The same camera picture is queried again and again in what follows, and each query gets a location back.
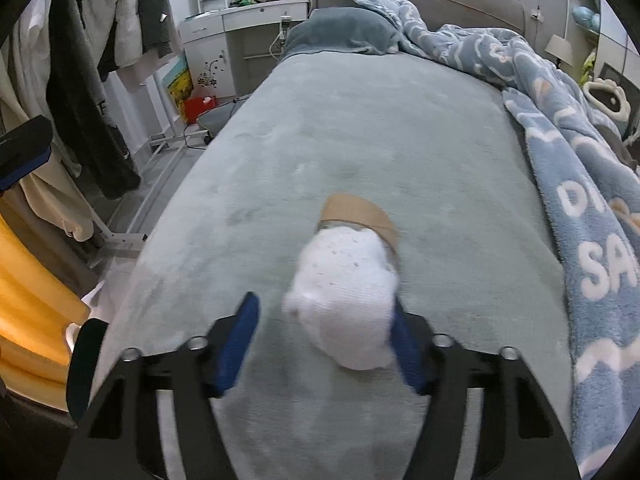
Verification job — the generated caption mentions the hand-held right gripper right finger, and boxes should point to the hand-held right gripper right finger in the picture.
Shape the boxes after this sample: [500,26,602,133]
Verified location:
[391,297,583,480]

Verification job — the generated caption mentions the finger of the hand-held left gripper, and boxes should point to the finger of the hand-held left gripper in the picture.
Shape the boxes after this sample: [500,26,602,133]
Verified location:
[0,115,54,193]

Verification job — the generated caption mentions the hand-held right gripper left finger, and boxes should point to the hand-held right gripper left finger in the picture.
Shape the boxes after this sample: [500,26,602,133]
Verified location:
[57,290,262,480]

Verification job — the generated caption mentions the white sock with tan cuff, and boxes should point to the white sock with tan cuff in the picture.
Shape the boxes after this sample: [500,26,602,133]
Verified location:
[281,225,401,372]

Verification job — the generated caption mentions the clear cup with brown sleeve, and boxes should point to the clear cup with brown sleeve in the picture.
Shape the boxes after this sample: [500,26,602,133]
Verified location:
[320,193,401,266]

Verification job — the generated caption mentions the dark teal waste bin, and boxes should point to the dark teal waste bin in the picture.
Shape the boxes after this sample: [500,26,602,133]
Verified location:
[66,319,110,423]

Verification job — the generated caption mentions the beige coat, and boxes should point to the beige coat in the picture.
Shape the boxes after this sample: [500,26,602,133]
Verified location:
[0,60,96,241]

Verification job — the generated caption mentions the black grey hoodie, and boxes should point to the black grey hoodie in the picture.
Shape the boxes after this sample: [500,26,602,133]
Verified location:
[47,0,141,201]

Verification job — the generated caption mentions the taupe curtain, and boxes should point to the taupe curtain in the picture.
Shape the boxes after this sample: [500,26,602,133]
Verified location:
[0,190,108,306]

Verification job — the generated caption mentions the orange curtain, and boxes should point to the orange curtain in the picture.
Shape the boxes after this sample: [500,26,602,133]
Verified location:
[0,210,91,396]

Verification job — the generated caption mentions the yellow green picture box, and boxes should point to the yellow green picture box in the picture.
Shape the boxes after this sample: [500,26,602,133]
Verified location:
[165,55,193,123]

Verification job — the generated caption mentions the white puffer jacket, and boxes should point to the white puffer jacket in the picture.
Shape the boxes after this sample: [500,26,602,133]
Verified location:
[82,0,151,68]

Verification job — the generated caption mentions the red box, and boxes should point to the red box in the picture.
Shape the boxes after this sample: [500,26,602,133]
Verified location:
[184,94,218,125]

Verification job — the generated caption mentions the grey floor cushion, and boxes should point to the grey floor cushion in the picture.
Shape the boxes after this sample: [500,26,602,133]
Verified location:
[197,102,246,136]

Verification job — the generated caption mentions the dark green jacket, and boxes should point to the dark green jacket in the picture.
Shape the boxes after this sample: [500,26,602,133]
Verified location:
[137,0,173,58]

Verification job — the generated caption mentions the bed with grey-green sheet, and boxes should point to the bed with grey-green sheet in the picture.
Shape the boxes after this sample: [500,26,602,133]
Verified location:
[87,50,573,480]

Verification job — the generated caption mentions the blue patterned blanket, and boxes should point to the blue patterned blanket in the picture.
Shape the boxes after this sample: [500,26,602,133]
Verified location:
[332,0,640,478]

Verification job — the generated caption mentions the white dressing table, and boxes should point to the white dressing table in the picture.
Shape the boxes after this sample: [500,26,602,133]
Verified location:
[177,0,313,103]

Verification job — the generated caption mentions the white flower-shaped plush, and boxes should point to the white flower-shaped plush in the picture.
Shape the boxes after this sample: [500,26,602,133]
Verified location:
[582,77,628,136]

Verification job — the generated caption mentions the grey-blue pillow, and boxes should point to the grey-blue pillow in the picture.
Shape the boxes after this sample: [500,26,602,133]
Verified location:
[282,6,403,63]

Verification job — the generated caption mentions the white lamp shade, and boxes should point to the white lamp shade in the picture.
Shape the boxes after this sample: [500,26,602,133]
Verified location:
[544,35,576,67]

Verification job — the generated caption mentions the green toy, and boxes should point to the green toy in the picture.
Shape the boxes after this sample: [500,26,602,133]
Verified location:
[580,50,598,88]

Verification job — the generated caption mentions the blue plush toy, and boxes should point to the blue plush toy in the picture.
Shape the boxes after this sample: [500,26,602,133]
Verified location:
[572,6,601,36]

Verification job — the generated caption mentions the charger with white cable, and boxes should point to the charger with white cable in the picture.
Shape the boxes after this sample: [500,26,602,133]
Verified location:
[270,16,293,56]

